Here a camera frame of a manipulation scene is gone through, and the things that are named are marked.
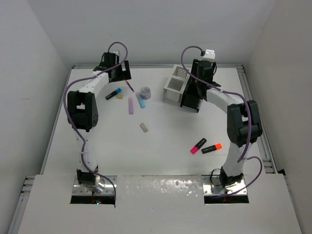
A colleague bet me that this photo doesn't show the double-ended pink blue marker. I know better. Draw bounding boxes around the double-ended pink blue marker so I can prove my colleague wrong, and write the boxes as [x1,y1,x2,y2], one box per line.
[125,80,135,93]

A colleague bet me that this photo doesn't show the blue and black highlighter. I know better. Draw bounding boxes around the blue and black highlighter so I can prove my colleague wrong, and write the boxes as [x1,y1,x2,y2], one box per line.
[105,88,121,100]

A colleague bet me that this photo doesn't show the pastel pink highlighter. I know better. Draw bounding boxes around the pastel pink highlighter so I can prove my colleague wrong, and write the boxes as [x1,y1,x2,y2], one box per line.
[128,97,134,115]

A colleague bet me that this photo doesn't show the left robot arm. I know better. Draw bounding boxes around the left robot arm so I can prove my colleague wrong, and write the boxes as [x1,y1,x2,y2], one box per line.
[65,51,131,188]

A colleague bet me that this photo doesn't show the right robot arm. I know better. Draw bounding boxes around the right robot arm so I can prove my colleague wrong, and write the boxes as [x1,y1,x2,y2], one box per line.
[190,59,263,187]

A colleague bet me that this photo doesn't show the black slotted organizer container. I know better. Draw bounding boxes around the black slotted organizer container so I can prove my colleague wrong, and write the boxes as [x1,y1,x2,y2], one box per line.
[180,78,202,113]

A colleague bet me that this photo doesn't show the white slotted organizer container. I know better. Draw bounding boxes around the white slotted organizer container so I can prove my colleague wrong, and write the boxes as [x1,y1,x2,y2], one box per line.
[163,64,190,103]

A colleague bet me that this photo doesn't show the clear jar of paperclips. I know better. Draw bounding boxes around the clear jar of paperclips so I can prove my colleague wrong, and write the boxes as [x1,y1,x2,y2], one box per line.
[140,86,152,100]

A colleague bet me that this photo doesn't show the pastel blue highlighter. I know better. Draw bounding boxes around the pastel blue highlighter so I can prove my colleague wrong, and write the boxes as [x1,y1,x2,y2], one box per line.
[136,92,145,108]

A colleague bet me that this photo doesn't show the white dirty eraser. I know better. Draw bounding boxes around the white dirty eraser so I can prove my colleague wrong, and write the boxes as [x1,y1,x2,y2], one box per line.
[140,123,148,132]

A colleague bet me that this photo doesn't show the orange and black highlighter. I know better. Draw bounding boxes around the orange and black highlighter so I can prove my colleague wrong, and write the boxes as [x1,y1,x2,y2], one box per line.
[201,143,222,154]

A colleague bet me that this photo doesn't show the pink and black highlighter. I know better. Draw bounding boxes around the pink and black highlighter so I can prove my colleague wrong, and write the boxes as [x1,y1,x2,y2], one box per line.
[190,138,207,154]

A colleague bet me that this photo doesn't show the white front panel board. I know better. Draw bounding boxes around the white front panel board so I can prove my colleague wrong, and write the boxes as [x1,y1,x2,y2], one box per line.
[19,175,301,234]

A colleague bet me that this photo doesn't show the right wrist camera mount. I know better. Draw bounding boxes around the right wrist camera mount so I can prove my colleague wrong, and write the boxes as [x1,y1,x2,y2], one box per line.
[201,49,215,61]

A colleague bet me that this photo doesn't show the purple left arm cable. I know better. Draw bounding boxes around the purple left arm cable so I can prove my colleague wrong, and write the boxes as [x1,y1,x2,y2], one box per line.
[62,41,129,204]

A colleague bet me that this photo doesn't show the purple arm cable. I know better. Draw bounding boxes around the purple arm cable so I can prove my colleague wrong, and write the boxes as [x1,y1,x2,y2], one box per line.
[62,41,129,204]
[180,46,263,197]

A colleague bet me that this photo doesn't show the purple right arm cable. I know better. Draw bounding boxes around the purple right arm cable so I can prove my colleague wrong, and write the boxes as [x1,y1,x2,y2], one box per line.
[180,46,263,197]

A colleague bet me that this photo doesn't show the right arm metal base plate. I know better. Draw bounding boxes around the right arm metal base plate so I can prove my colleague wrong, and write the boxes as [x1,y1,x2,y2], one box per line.
[202,175,248,196]

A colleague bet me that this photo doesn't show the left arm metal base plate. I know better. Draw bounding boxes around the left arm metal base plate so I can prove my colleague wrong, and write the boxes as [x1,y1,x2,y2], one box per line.
[72,176,115,196]

